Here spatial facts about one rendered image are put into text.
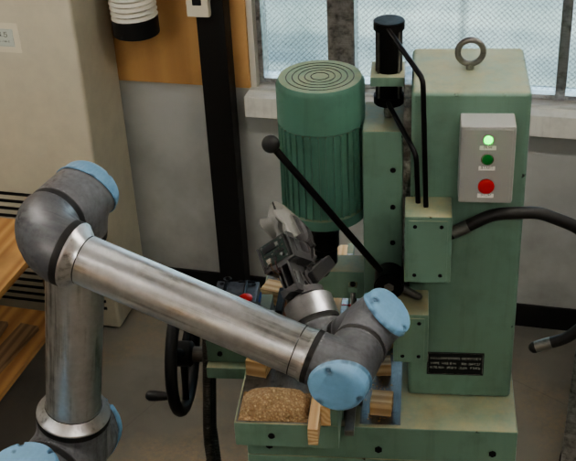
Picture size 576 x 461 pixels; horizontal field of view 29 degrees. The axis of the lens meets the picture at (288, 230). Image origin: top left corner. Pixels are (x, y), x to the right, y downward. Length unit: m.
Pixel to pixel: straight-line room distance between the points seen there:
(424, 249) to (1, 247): 1.86
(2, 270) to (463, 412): 1.68
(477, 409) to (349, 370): 0.76
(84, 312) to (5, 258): 1.53
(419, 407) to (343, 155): 0.59
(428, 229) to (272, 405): 0.48
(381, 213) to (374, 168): 0.10
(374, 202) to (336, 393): 0.60
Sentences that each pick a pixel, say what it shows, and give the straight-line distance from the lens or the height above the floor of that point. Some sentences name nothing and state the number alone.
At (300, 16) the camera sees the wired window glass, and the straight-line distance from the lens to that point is 3.69.
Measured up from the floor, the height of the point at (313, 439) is 0.91.
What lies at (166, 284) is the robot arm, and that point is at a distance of 1.78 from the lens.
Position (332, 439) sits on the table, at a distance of 2.24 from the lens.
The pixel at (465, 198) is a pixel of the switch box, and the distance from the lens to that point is 2.10.
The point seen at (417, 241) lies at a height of 1.25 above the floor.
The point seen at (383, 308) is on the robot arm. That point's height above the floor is 1.32.
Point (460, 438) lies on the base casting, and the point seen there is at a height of 0.78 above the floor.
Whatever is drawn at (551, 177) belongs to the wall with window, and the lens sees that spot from 3.73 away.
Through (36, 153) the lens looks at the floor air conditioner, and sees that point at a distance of 3.82.
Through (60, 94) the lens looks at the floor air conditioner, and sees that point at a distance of 3.67.
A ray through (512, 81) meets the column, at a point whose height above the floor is 1.52.
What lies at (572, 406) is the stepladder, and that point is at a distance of 3.31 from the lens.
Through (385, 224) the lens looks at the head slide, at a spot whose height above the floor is 1.21.
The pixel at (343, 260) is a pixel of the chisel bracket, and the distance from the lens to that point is 2.39.
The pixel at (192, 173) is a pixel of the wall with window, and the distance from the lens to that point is 3.98.
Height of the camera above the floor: 2.37
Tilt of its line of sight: 31 degrees down
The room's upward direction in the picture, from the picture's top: 3 degrees counter-clockwise
